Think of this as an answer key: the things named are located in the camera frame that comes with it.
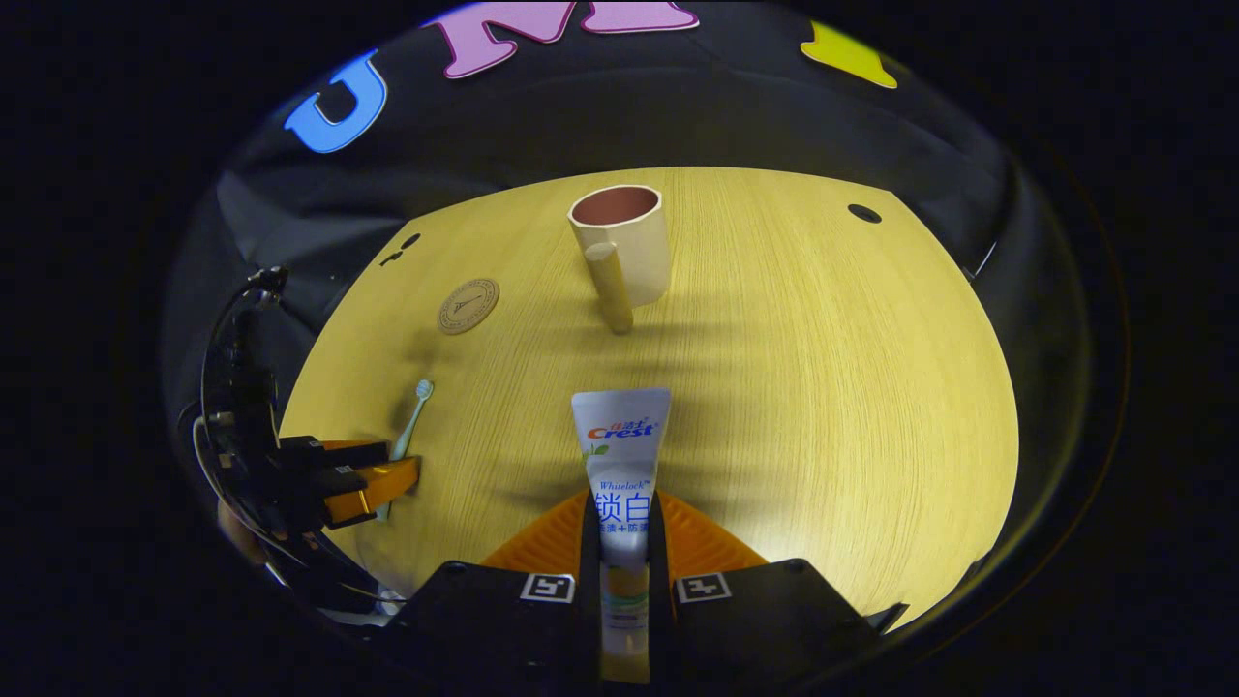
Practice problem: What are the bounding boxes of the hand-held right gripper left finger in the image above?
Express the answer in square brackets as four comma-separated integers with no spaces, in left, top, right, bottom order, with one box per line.
[387,489,603,688]

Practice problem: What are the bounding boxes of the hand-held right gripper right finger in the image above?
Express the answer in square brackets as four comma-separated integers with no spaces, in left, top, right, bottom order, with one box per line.
[647,489,911,684]

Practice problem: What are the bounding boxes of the pale green toothbrush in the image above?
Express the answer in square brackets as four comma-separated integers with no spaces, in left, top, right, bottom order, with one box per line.
[376,379,435,522]

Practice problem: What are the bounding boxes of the white toothpaste tube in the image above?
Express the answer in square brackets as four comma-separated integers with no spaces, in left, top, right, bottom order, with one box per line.
[571,388,672,683]

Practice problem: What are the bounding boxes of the round brown coaster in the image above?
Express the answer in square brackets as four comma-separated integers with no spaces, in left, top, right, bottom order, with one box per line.
[438,279,500,336]

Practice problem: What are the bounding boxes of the beige cup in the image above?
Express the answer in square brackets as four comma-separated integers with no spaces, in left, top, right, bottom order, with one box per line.
[567,185,672,335]

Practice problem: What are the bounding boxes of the black backdrop cloth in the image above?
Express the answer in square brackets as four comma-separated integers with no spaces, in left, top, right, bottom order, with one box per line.
[160,0,1095,591]

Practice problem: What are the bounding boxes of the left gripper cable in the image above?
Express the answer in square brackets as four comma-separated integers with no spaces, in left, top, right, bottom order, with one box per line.
[192,276,408,606]

